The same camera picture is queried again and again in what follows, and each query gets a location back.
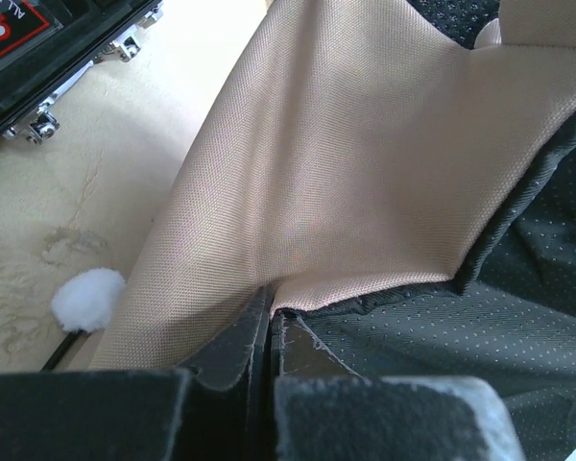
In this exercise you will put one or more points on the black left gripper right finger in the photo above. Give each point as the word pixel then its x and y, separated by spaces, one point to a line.
pixel 323 410

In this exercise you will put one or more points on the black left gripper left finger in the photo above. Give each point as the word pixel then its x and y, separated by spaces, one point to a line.
pixel 212 406

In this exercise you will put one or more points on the black tent pole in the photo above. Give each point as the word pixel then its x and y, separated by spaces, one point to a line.
pixel 62 349

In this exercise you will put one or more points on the beige fabric pet tent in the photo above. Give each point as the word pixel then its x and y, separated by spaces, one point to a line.
pixel 402 176

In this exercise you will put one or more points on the white pompom ball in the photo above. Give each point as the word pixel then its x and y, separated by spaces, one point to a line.
pixel 86 302

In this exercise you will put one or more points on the black poker chip case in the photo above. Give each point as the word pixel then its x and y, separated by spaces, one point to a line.
pixel 82 33

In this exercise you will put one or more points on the red black triangle badge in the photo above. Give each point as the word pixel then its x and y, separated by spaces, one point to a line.
pixel 20 21

